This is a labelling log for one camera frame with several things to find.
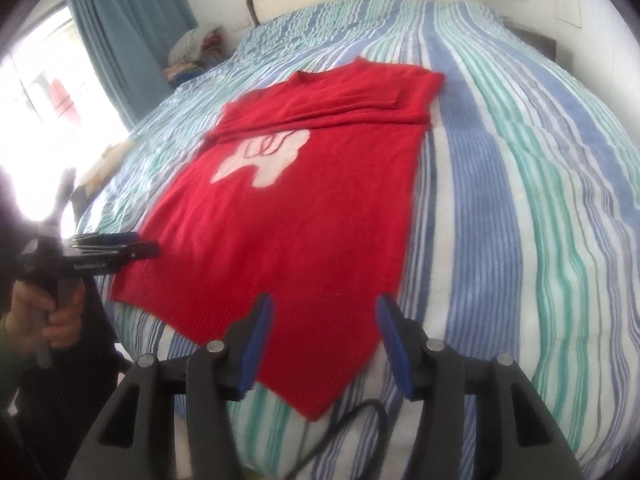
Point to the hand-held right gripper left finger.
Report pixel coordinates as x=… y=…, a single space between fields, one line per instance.
x=256 y=342

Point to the pile of mixed clothes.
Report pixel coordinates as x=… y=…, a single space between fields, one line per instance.
x=195 y=52

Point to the red hanging garment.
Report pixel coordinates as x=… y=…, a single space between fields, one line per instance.
x=60 y=95

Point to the person's dark clothing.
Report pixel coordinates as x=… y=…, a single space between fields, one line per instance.
x=75 y=385

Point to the person's left hand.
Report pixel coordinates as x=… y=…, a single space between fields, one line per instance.
x=55 y=320

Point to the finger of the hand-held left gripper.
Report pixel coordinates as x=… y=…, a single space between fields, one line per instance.
x=135 y=251
x=110 y=236

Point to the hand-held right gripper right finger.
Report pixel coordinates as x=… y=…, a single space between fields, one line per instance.
x=395 y=345

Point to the bed with striped cover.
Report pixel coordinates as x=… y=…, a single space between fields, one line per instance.
x=500 y=185

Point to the red sweater with white print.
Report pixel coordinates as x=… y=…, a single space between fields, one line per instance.
x=280 y=200

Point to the blue curtain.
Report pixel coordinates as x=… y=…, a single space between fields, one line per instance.
x=130 y=35

